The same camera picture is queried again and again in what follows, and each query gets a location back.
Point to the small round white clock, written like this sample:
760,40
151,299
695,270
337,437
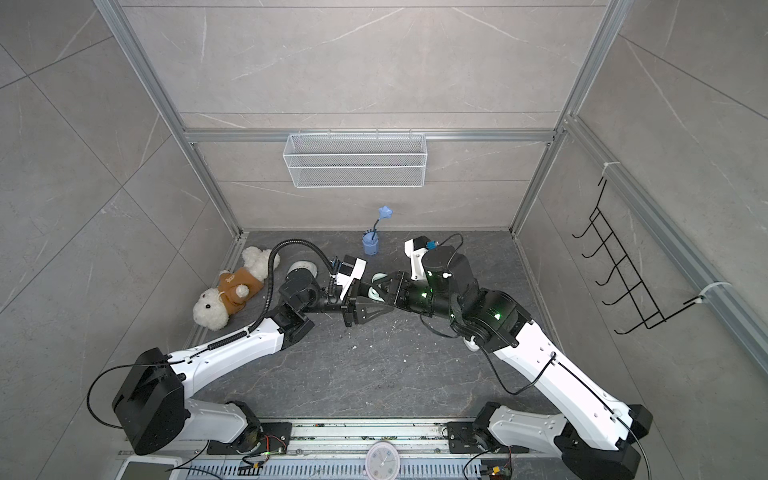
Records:
311,267

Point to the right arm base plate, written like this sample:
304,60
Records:
464,438

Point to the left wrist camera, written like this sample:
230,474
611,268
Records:
350,269

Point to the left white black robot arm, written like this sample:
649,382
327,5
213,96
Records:
155,404

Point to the white tablet device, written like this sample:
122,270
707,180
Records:
150,468

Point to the blue cup holder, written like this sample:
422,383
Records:
370,243

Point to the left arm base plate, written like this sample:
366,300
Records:
272,437

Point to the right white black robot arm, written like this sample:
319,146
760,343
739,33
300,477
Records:
595,435

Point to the black wire hook rack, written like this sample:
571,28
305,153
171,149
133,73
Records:
623,267

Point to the pink round clock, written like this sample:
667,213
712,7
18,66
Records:
382,461

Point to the green earbud charging case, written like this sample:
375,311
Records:
374,291

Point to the white plush bear toy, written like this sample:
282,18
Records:
216,305

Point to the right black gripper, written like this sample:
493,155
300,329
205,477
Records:
403,282

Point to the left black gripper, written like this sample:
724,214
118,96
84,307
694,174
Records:
351,309

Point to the white wire mesh basket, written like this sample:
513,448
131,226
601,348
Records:
356,160

